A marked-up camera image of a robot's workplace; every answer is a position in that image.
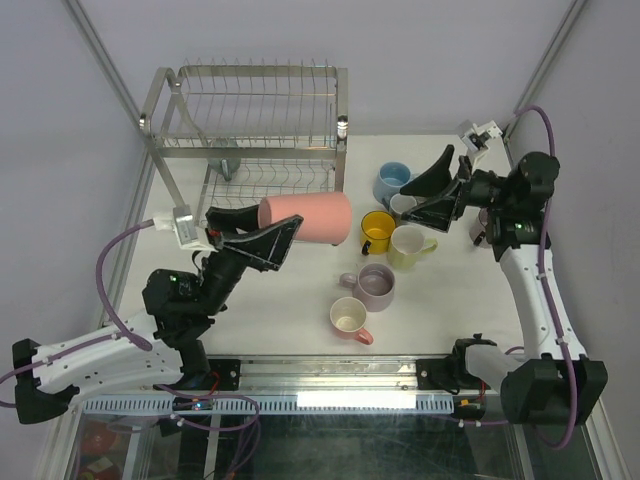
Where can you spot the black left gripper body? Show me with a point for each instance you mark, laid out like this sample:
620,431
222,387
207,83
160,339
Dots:
255,253

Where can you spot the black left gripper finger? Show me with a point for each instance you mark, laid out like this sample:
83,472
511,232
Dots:
284,231
241,221

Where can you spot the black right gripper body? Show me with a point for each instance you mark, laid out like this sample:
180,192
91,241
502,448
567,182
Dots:
473,187

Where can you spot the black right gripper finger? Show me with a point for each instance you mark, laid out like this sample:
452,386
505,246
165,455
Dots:
434,180
435,212

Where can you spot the grey-blue round ceramic cup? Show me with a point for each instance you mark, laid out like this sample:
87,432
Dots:
226,167

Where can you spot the tall pink cup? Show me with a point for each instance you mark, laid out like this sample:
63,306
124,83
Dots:
327,216

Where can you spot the lilac mug with handle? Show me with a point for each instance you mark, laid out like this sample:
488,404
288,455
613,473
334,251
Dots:
373,285

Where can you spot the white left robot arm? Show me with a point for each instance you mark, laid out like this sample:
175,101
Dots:
160,344

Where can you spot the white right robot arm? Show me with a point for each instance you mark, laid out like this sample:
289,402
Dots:
556,383

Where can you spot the stainless steel dish rack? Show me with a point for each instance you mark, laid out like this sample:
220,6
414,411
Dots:
290,122

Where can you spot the grey white small mug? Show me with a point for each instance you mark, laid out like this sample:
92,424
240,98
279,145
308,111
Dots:
399,204

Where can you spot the light blue mug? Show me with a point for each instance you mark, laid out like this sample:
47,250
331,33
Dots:
391,177

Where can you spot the pale green mug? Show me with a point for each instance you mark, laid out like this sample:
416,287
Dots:
408,245

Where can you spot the lilac mug black handle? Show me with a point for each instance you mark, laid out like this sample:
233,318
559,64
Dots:
477,233

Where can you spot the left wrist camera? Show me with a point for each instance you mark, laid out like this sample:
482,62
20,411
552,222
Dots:
182,223

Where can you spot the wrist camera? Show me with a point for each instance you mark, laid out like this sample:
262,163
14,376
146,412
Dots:
182,223
476,138

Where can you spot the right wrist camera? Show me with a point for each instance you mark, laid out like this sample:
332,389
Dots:
476,138

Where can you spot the yellow mug black handle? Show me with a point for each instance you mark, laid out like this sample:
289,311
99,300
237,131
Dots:
376,229

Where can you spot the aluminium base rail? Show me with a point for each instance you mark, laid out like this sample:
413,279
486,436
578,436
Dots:
293,373

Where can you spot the white slotted cable duct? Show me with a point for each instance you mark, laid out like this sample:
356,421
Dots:
365,402

